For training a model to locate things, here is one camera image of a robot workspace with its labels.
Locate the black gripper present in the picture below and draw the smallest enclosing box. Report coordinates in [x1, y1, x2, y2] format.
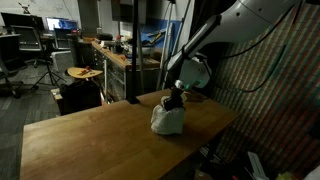
[163, 79, 186, 112]

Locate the white towel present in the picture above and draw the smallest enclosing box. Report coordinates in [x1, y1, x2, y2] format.
[150, 94, 188, 136]

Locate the black vertical pole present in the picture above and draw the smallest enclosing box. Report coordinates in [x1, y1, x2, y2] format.
[125, 0, 141, 105]

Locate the yellow black tool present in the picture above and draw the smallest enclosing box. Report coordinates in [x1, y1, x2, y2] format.
[146, 29, 167, 45]

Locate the wooden workbench with drawers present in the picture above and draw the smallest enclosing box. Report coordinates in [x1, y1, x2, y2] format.
[90, 39, 161, 101]

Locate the silver metal tripod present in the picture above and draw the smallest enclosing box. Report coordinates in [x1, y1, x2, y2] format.
[156, 0, 193, 91]

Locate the blue panel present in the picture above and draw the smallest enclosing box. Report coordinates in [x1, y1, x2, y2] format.
[139, 19, 184, 48]

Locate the black cup with red item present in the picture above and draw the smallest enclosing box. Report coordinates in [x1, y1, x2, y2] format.
[114, 34, 125, 54]

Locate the black case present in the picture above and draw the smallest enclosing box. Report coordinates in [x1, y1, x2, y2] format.
[97, 32, 114, 42]

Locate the multicolour striped curtain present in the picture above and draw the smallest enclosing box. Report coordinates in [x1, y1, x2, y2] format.
[199, 3, 320, 180]

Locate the small red item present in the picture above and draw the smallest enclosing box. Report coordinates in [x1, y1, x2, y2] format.
[78, 65, 93, 76]

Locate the black storage box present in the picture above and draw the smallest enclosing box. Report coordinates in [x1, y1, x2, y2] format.
[59, 79, 103, 116]

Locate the round wooden stool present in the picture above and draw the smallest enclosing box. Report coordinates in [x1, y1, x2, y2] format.
[66, 65, 104, 81]

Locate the small cardboard box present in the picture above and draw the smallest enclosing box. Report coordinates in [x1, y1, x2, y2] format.
[50, 87, 64, 101]

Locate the white computer case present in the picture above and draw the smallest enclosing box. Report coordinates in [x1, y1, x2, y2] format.
[51, 50, 75, 73]

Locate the black office chair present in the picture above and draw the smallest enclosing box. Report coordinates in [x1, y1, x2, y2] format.
[53, 28, 73, 51]
[0, 34, 28, 98]

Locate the black tripod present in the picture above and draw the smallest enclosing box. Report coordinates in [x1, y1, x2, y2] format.
[29, 31, 68, 91]

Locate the small yellow item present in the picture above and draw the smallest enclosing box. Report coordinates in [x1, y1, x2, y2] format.
[275, 171, 294, 180]

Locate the monitor with blue screen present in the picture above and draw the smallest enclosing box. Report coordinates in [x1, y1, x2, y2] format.
[45, 16, 79, 32]

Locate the white sheet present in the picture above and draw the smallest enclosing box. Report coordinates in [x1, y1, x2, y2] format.
[304, 163, 320, 180]

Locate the grey mesh office chair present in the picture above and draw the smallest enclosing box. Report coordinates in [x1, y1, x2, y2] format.
[11, 24, 51, 68]

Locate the black computer monitor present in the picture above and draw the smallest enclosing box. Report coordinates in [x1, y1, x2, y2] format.
[0, 12, 45, 33]

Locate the small drone model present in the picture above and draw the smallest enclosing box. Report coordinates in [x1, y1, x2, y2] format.
[18, 1, 33, 15]

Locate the black wall screen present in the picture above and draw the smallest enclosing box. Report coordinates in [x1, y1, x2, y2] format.
[111, 0, 148, 24]

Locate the white plastic bracket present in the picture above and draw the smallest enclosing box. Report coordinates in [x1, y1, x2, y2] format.
[247, 151, 269, 180]

